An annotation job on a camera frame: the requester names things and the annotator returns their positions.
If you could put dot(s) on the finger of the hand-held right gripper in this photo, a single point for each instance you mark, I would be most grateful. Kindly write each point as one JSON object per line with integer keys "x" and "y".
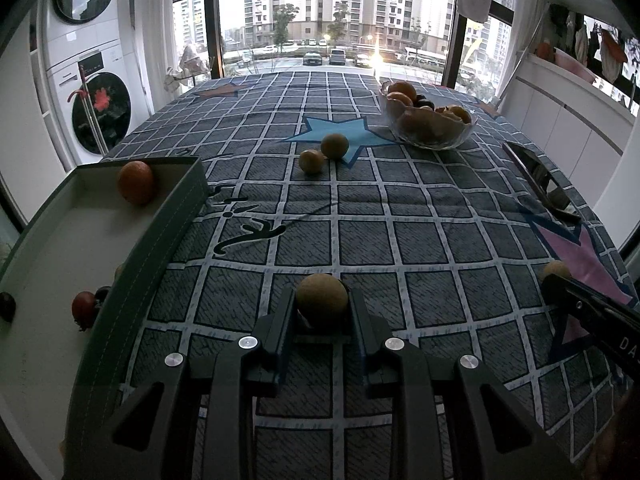
{"x": 575, "y": 300}

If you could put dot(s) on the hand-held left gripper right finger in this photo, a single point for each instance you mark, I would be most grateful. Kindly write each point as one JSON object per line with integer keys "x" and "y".
{"x": 361, "y": 330}

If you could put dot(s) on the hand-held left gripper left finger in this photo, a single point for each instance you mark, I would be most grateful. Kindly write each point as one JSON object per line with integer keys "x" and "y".
{"x": 284, "y": 327}

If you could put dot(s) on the round brown fruit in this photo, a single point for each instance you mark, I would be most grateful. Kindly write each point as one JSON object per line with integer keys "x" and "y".
{"x": 321, "y": 301}
{"x": 311, "y": 161}
{"x": 334, "y": 145}
{"x": 556, "y": 270}

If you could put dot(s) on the green cardboard box white inside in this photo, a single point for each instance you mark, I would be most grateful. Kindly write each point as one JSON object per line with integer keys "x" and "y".
{"x": 45, "y": 360}

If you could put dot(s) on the checked star print tablecloth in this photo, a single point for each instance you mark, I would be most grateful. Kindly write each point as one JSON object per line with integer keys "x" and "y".
{"x": 400, "y": 235}

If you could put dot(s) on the black tray at table edge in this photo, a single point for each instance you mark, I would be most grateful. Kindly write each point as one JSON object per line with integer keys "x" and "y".
{"x": 542, "y": 180}

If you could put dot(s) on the white cabinet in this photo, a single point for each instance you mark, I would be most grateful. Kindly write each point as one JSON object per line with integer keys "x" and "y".
{"x": 565, "y": 125}

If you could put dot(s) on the red plum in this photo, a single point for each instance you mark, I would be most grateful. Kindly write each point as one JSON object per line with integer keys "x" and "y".
{"x": 83, "y": 310}

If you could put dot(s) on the clear glass fruit bowl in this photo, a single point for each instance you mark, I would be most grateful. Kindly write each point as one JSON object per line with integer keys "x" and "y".
{"x": 430, "y": 130}

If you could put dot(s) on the pink basin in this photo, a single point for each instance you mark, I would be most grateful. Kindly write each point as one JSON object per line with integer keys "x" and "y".
{"x": 575, "y": 66}

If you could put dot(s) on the dark plum in bowl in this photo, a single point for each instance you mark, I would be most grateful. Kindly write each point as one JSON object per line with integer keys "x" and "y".
{"x": 425, "y": 103}

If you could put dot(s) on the orange in bowl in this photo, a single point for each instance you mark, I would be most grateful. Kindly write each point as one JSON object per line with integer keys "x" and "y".
{"x": 401, "y": 90}

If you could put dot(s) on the hanging clothes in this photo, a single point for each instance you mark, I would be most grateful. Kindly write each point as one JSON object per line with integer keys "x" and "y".
{"x": 610, "y": 50}

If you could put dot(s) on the white plastic bag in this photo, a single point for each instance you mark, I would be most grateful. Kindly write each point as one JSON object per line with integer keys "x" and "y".
{"x": 189, "y": 66}

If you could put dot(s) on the white washing machine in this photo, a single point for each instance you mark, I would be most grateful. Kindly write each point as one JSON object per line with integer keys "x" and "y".
{"x": 100, "y": 105}

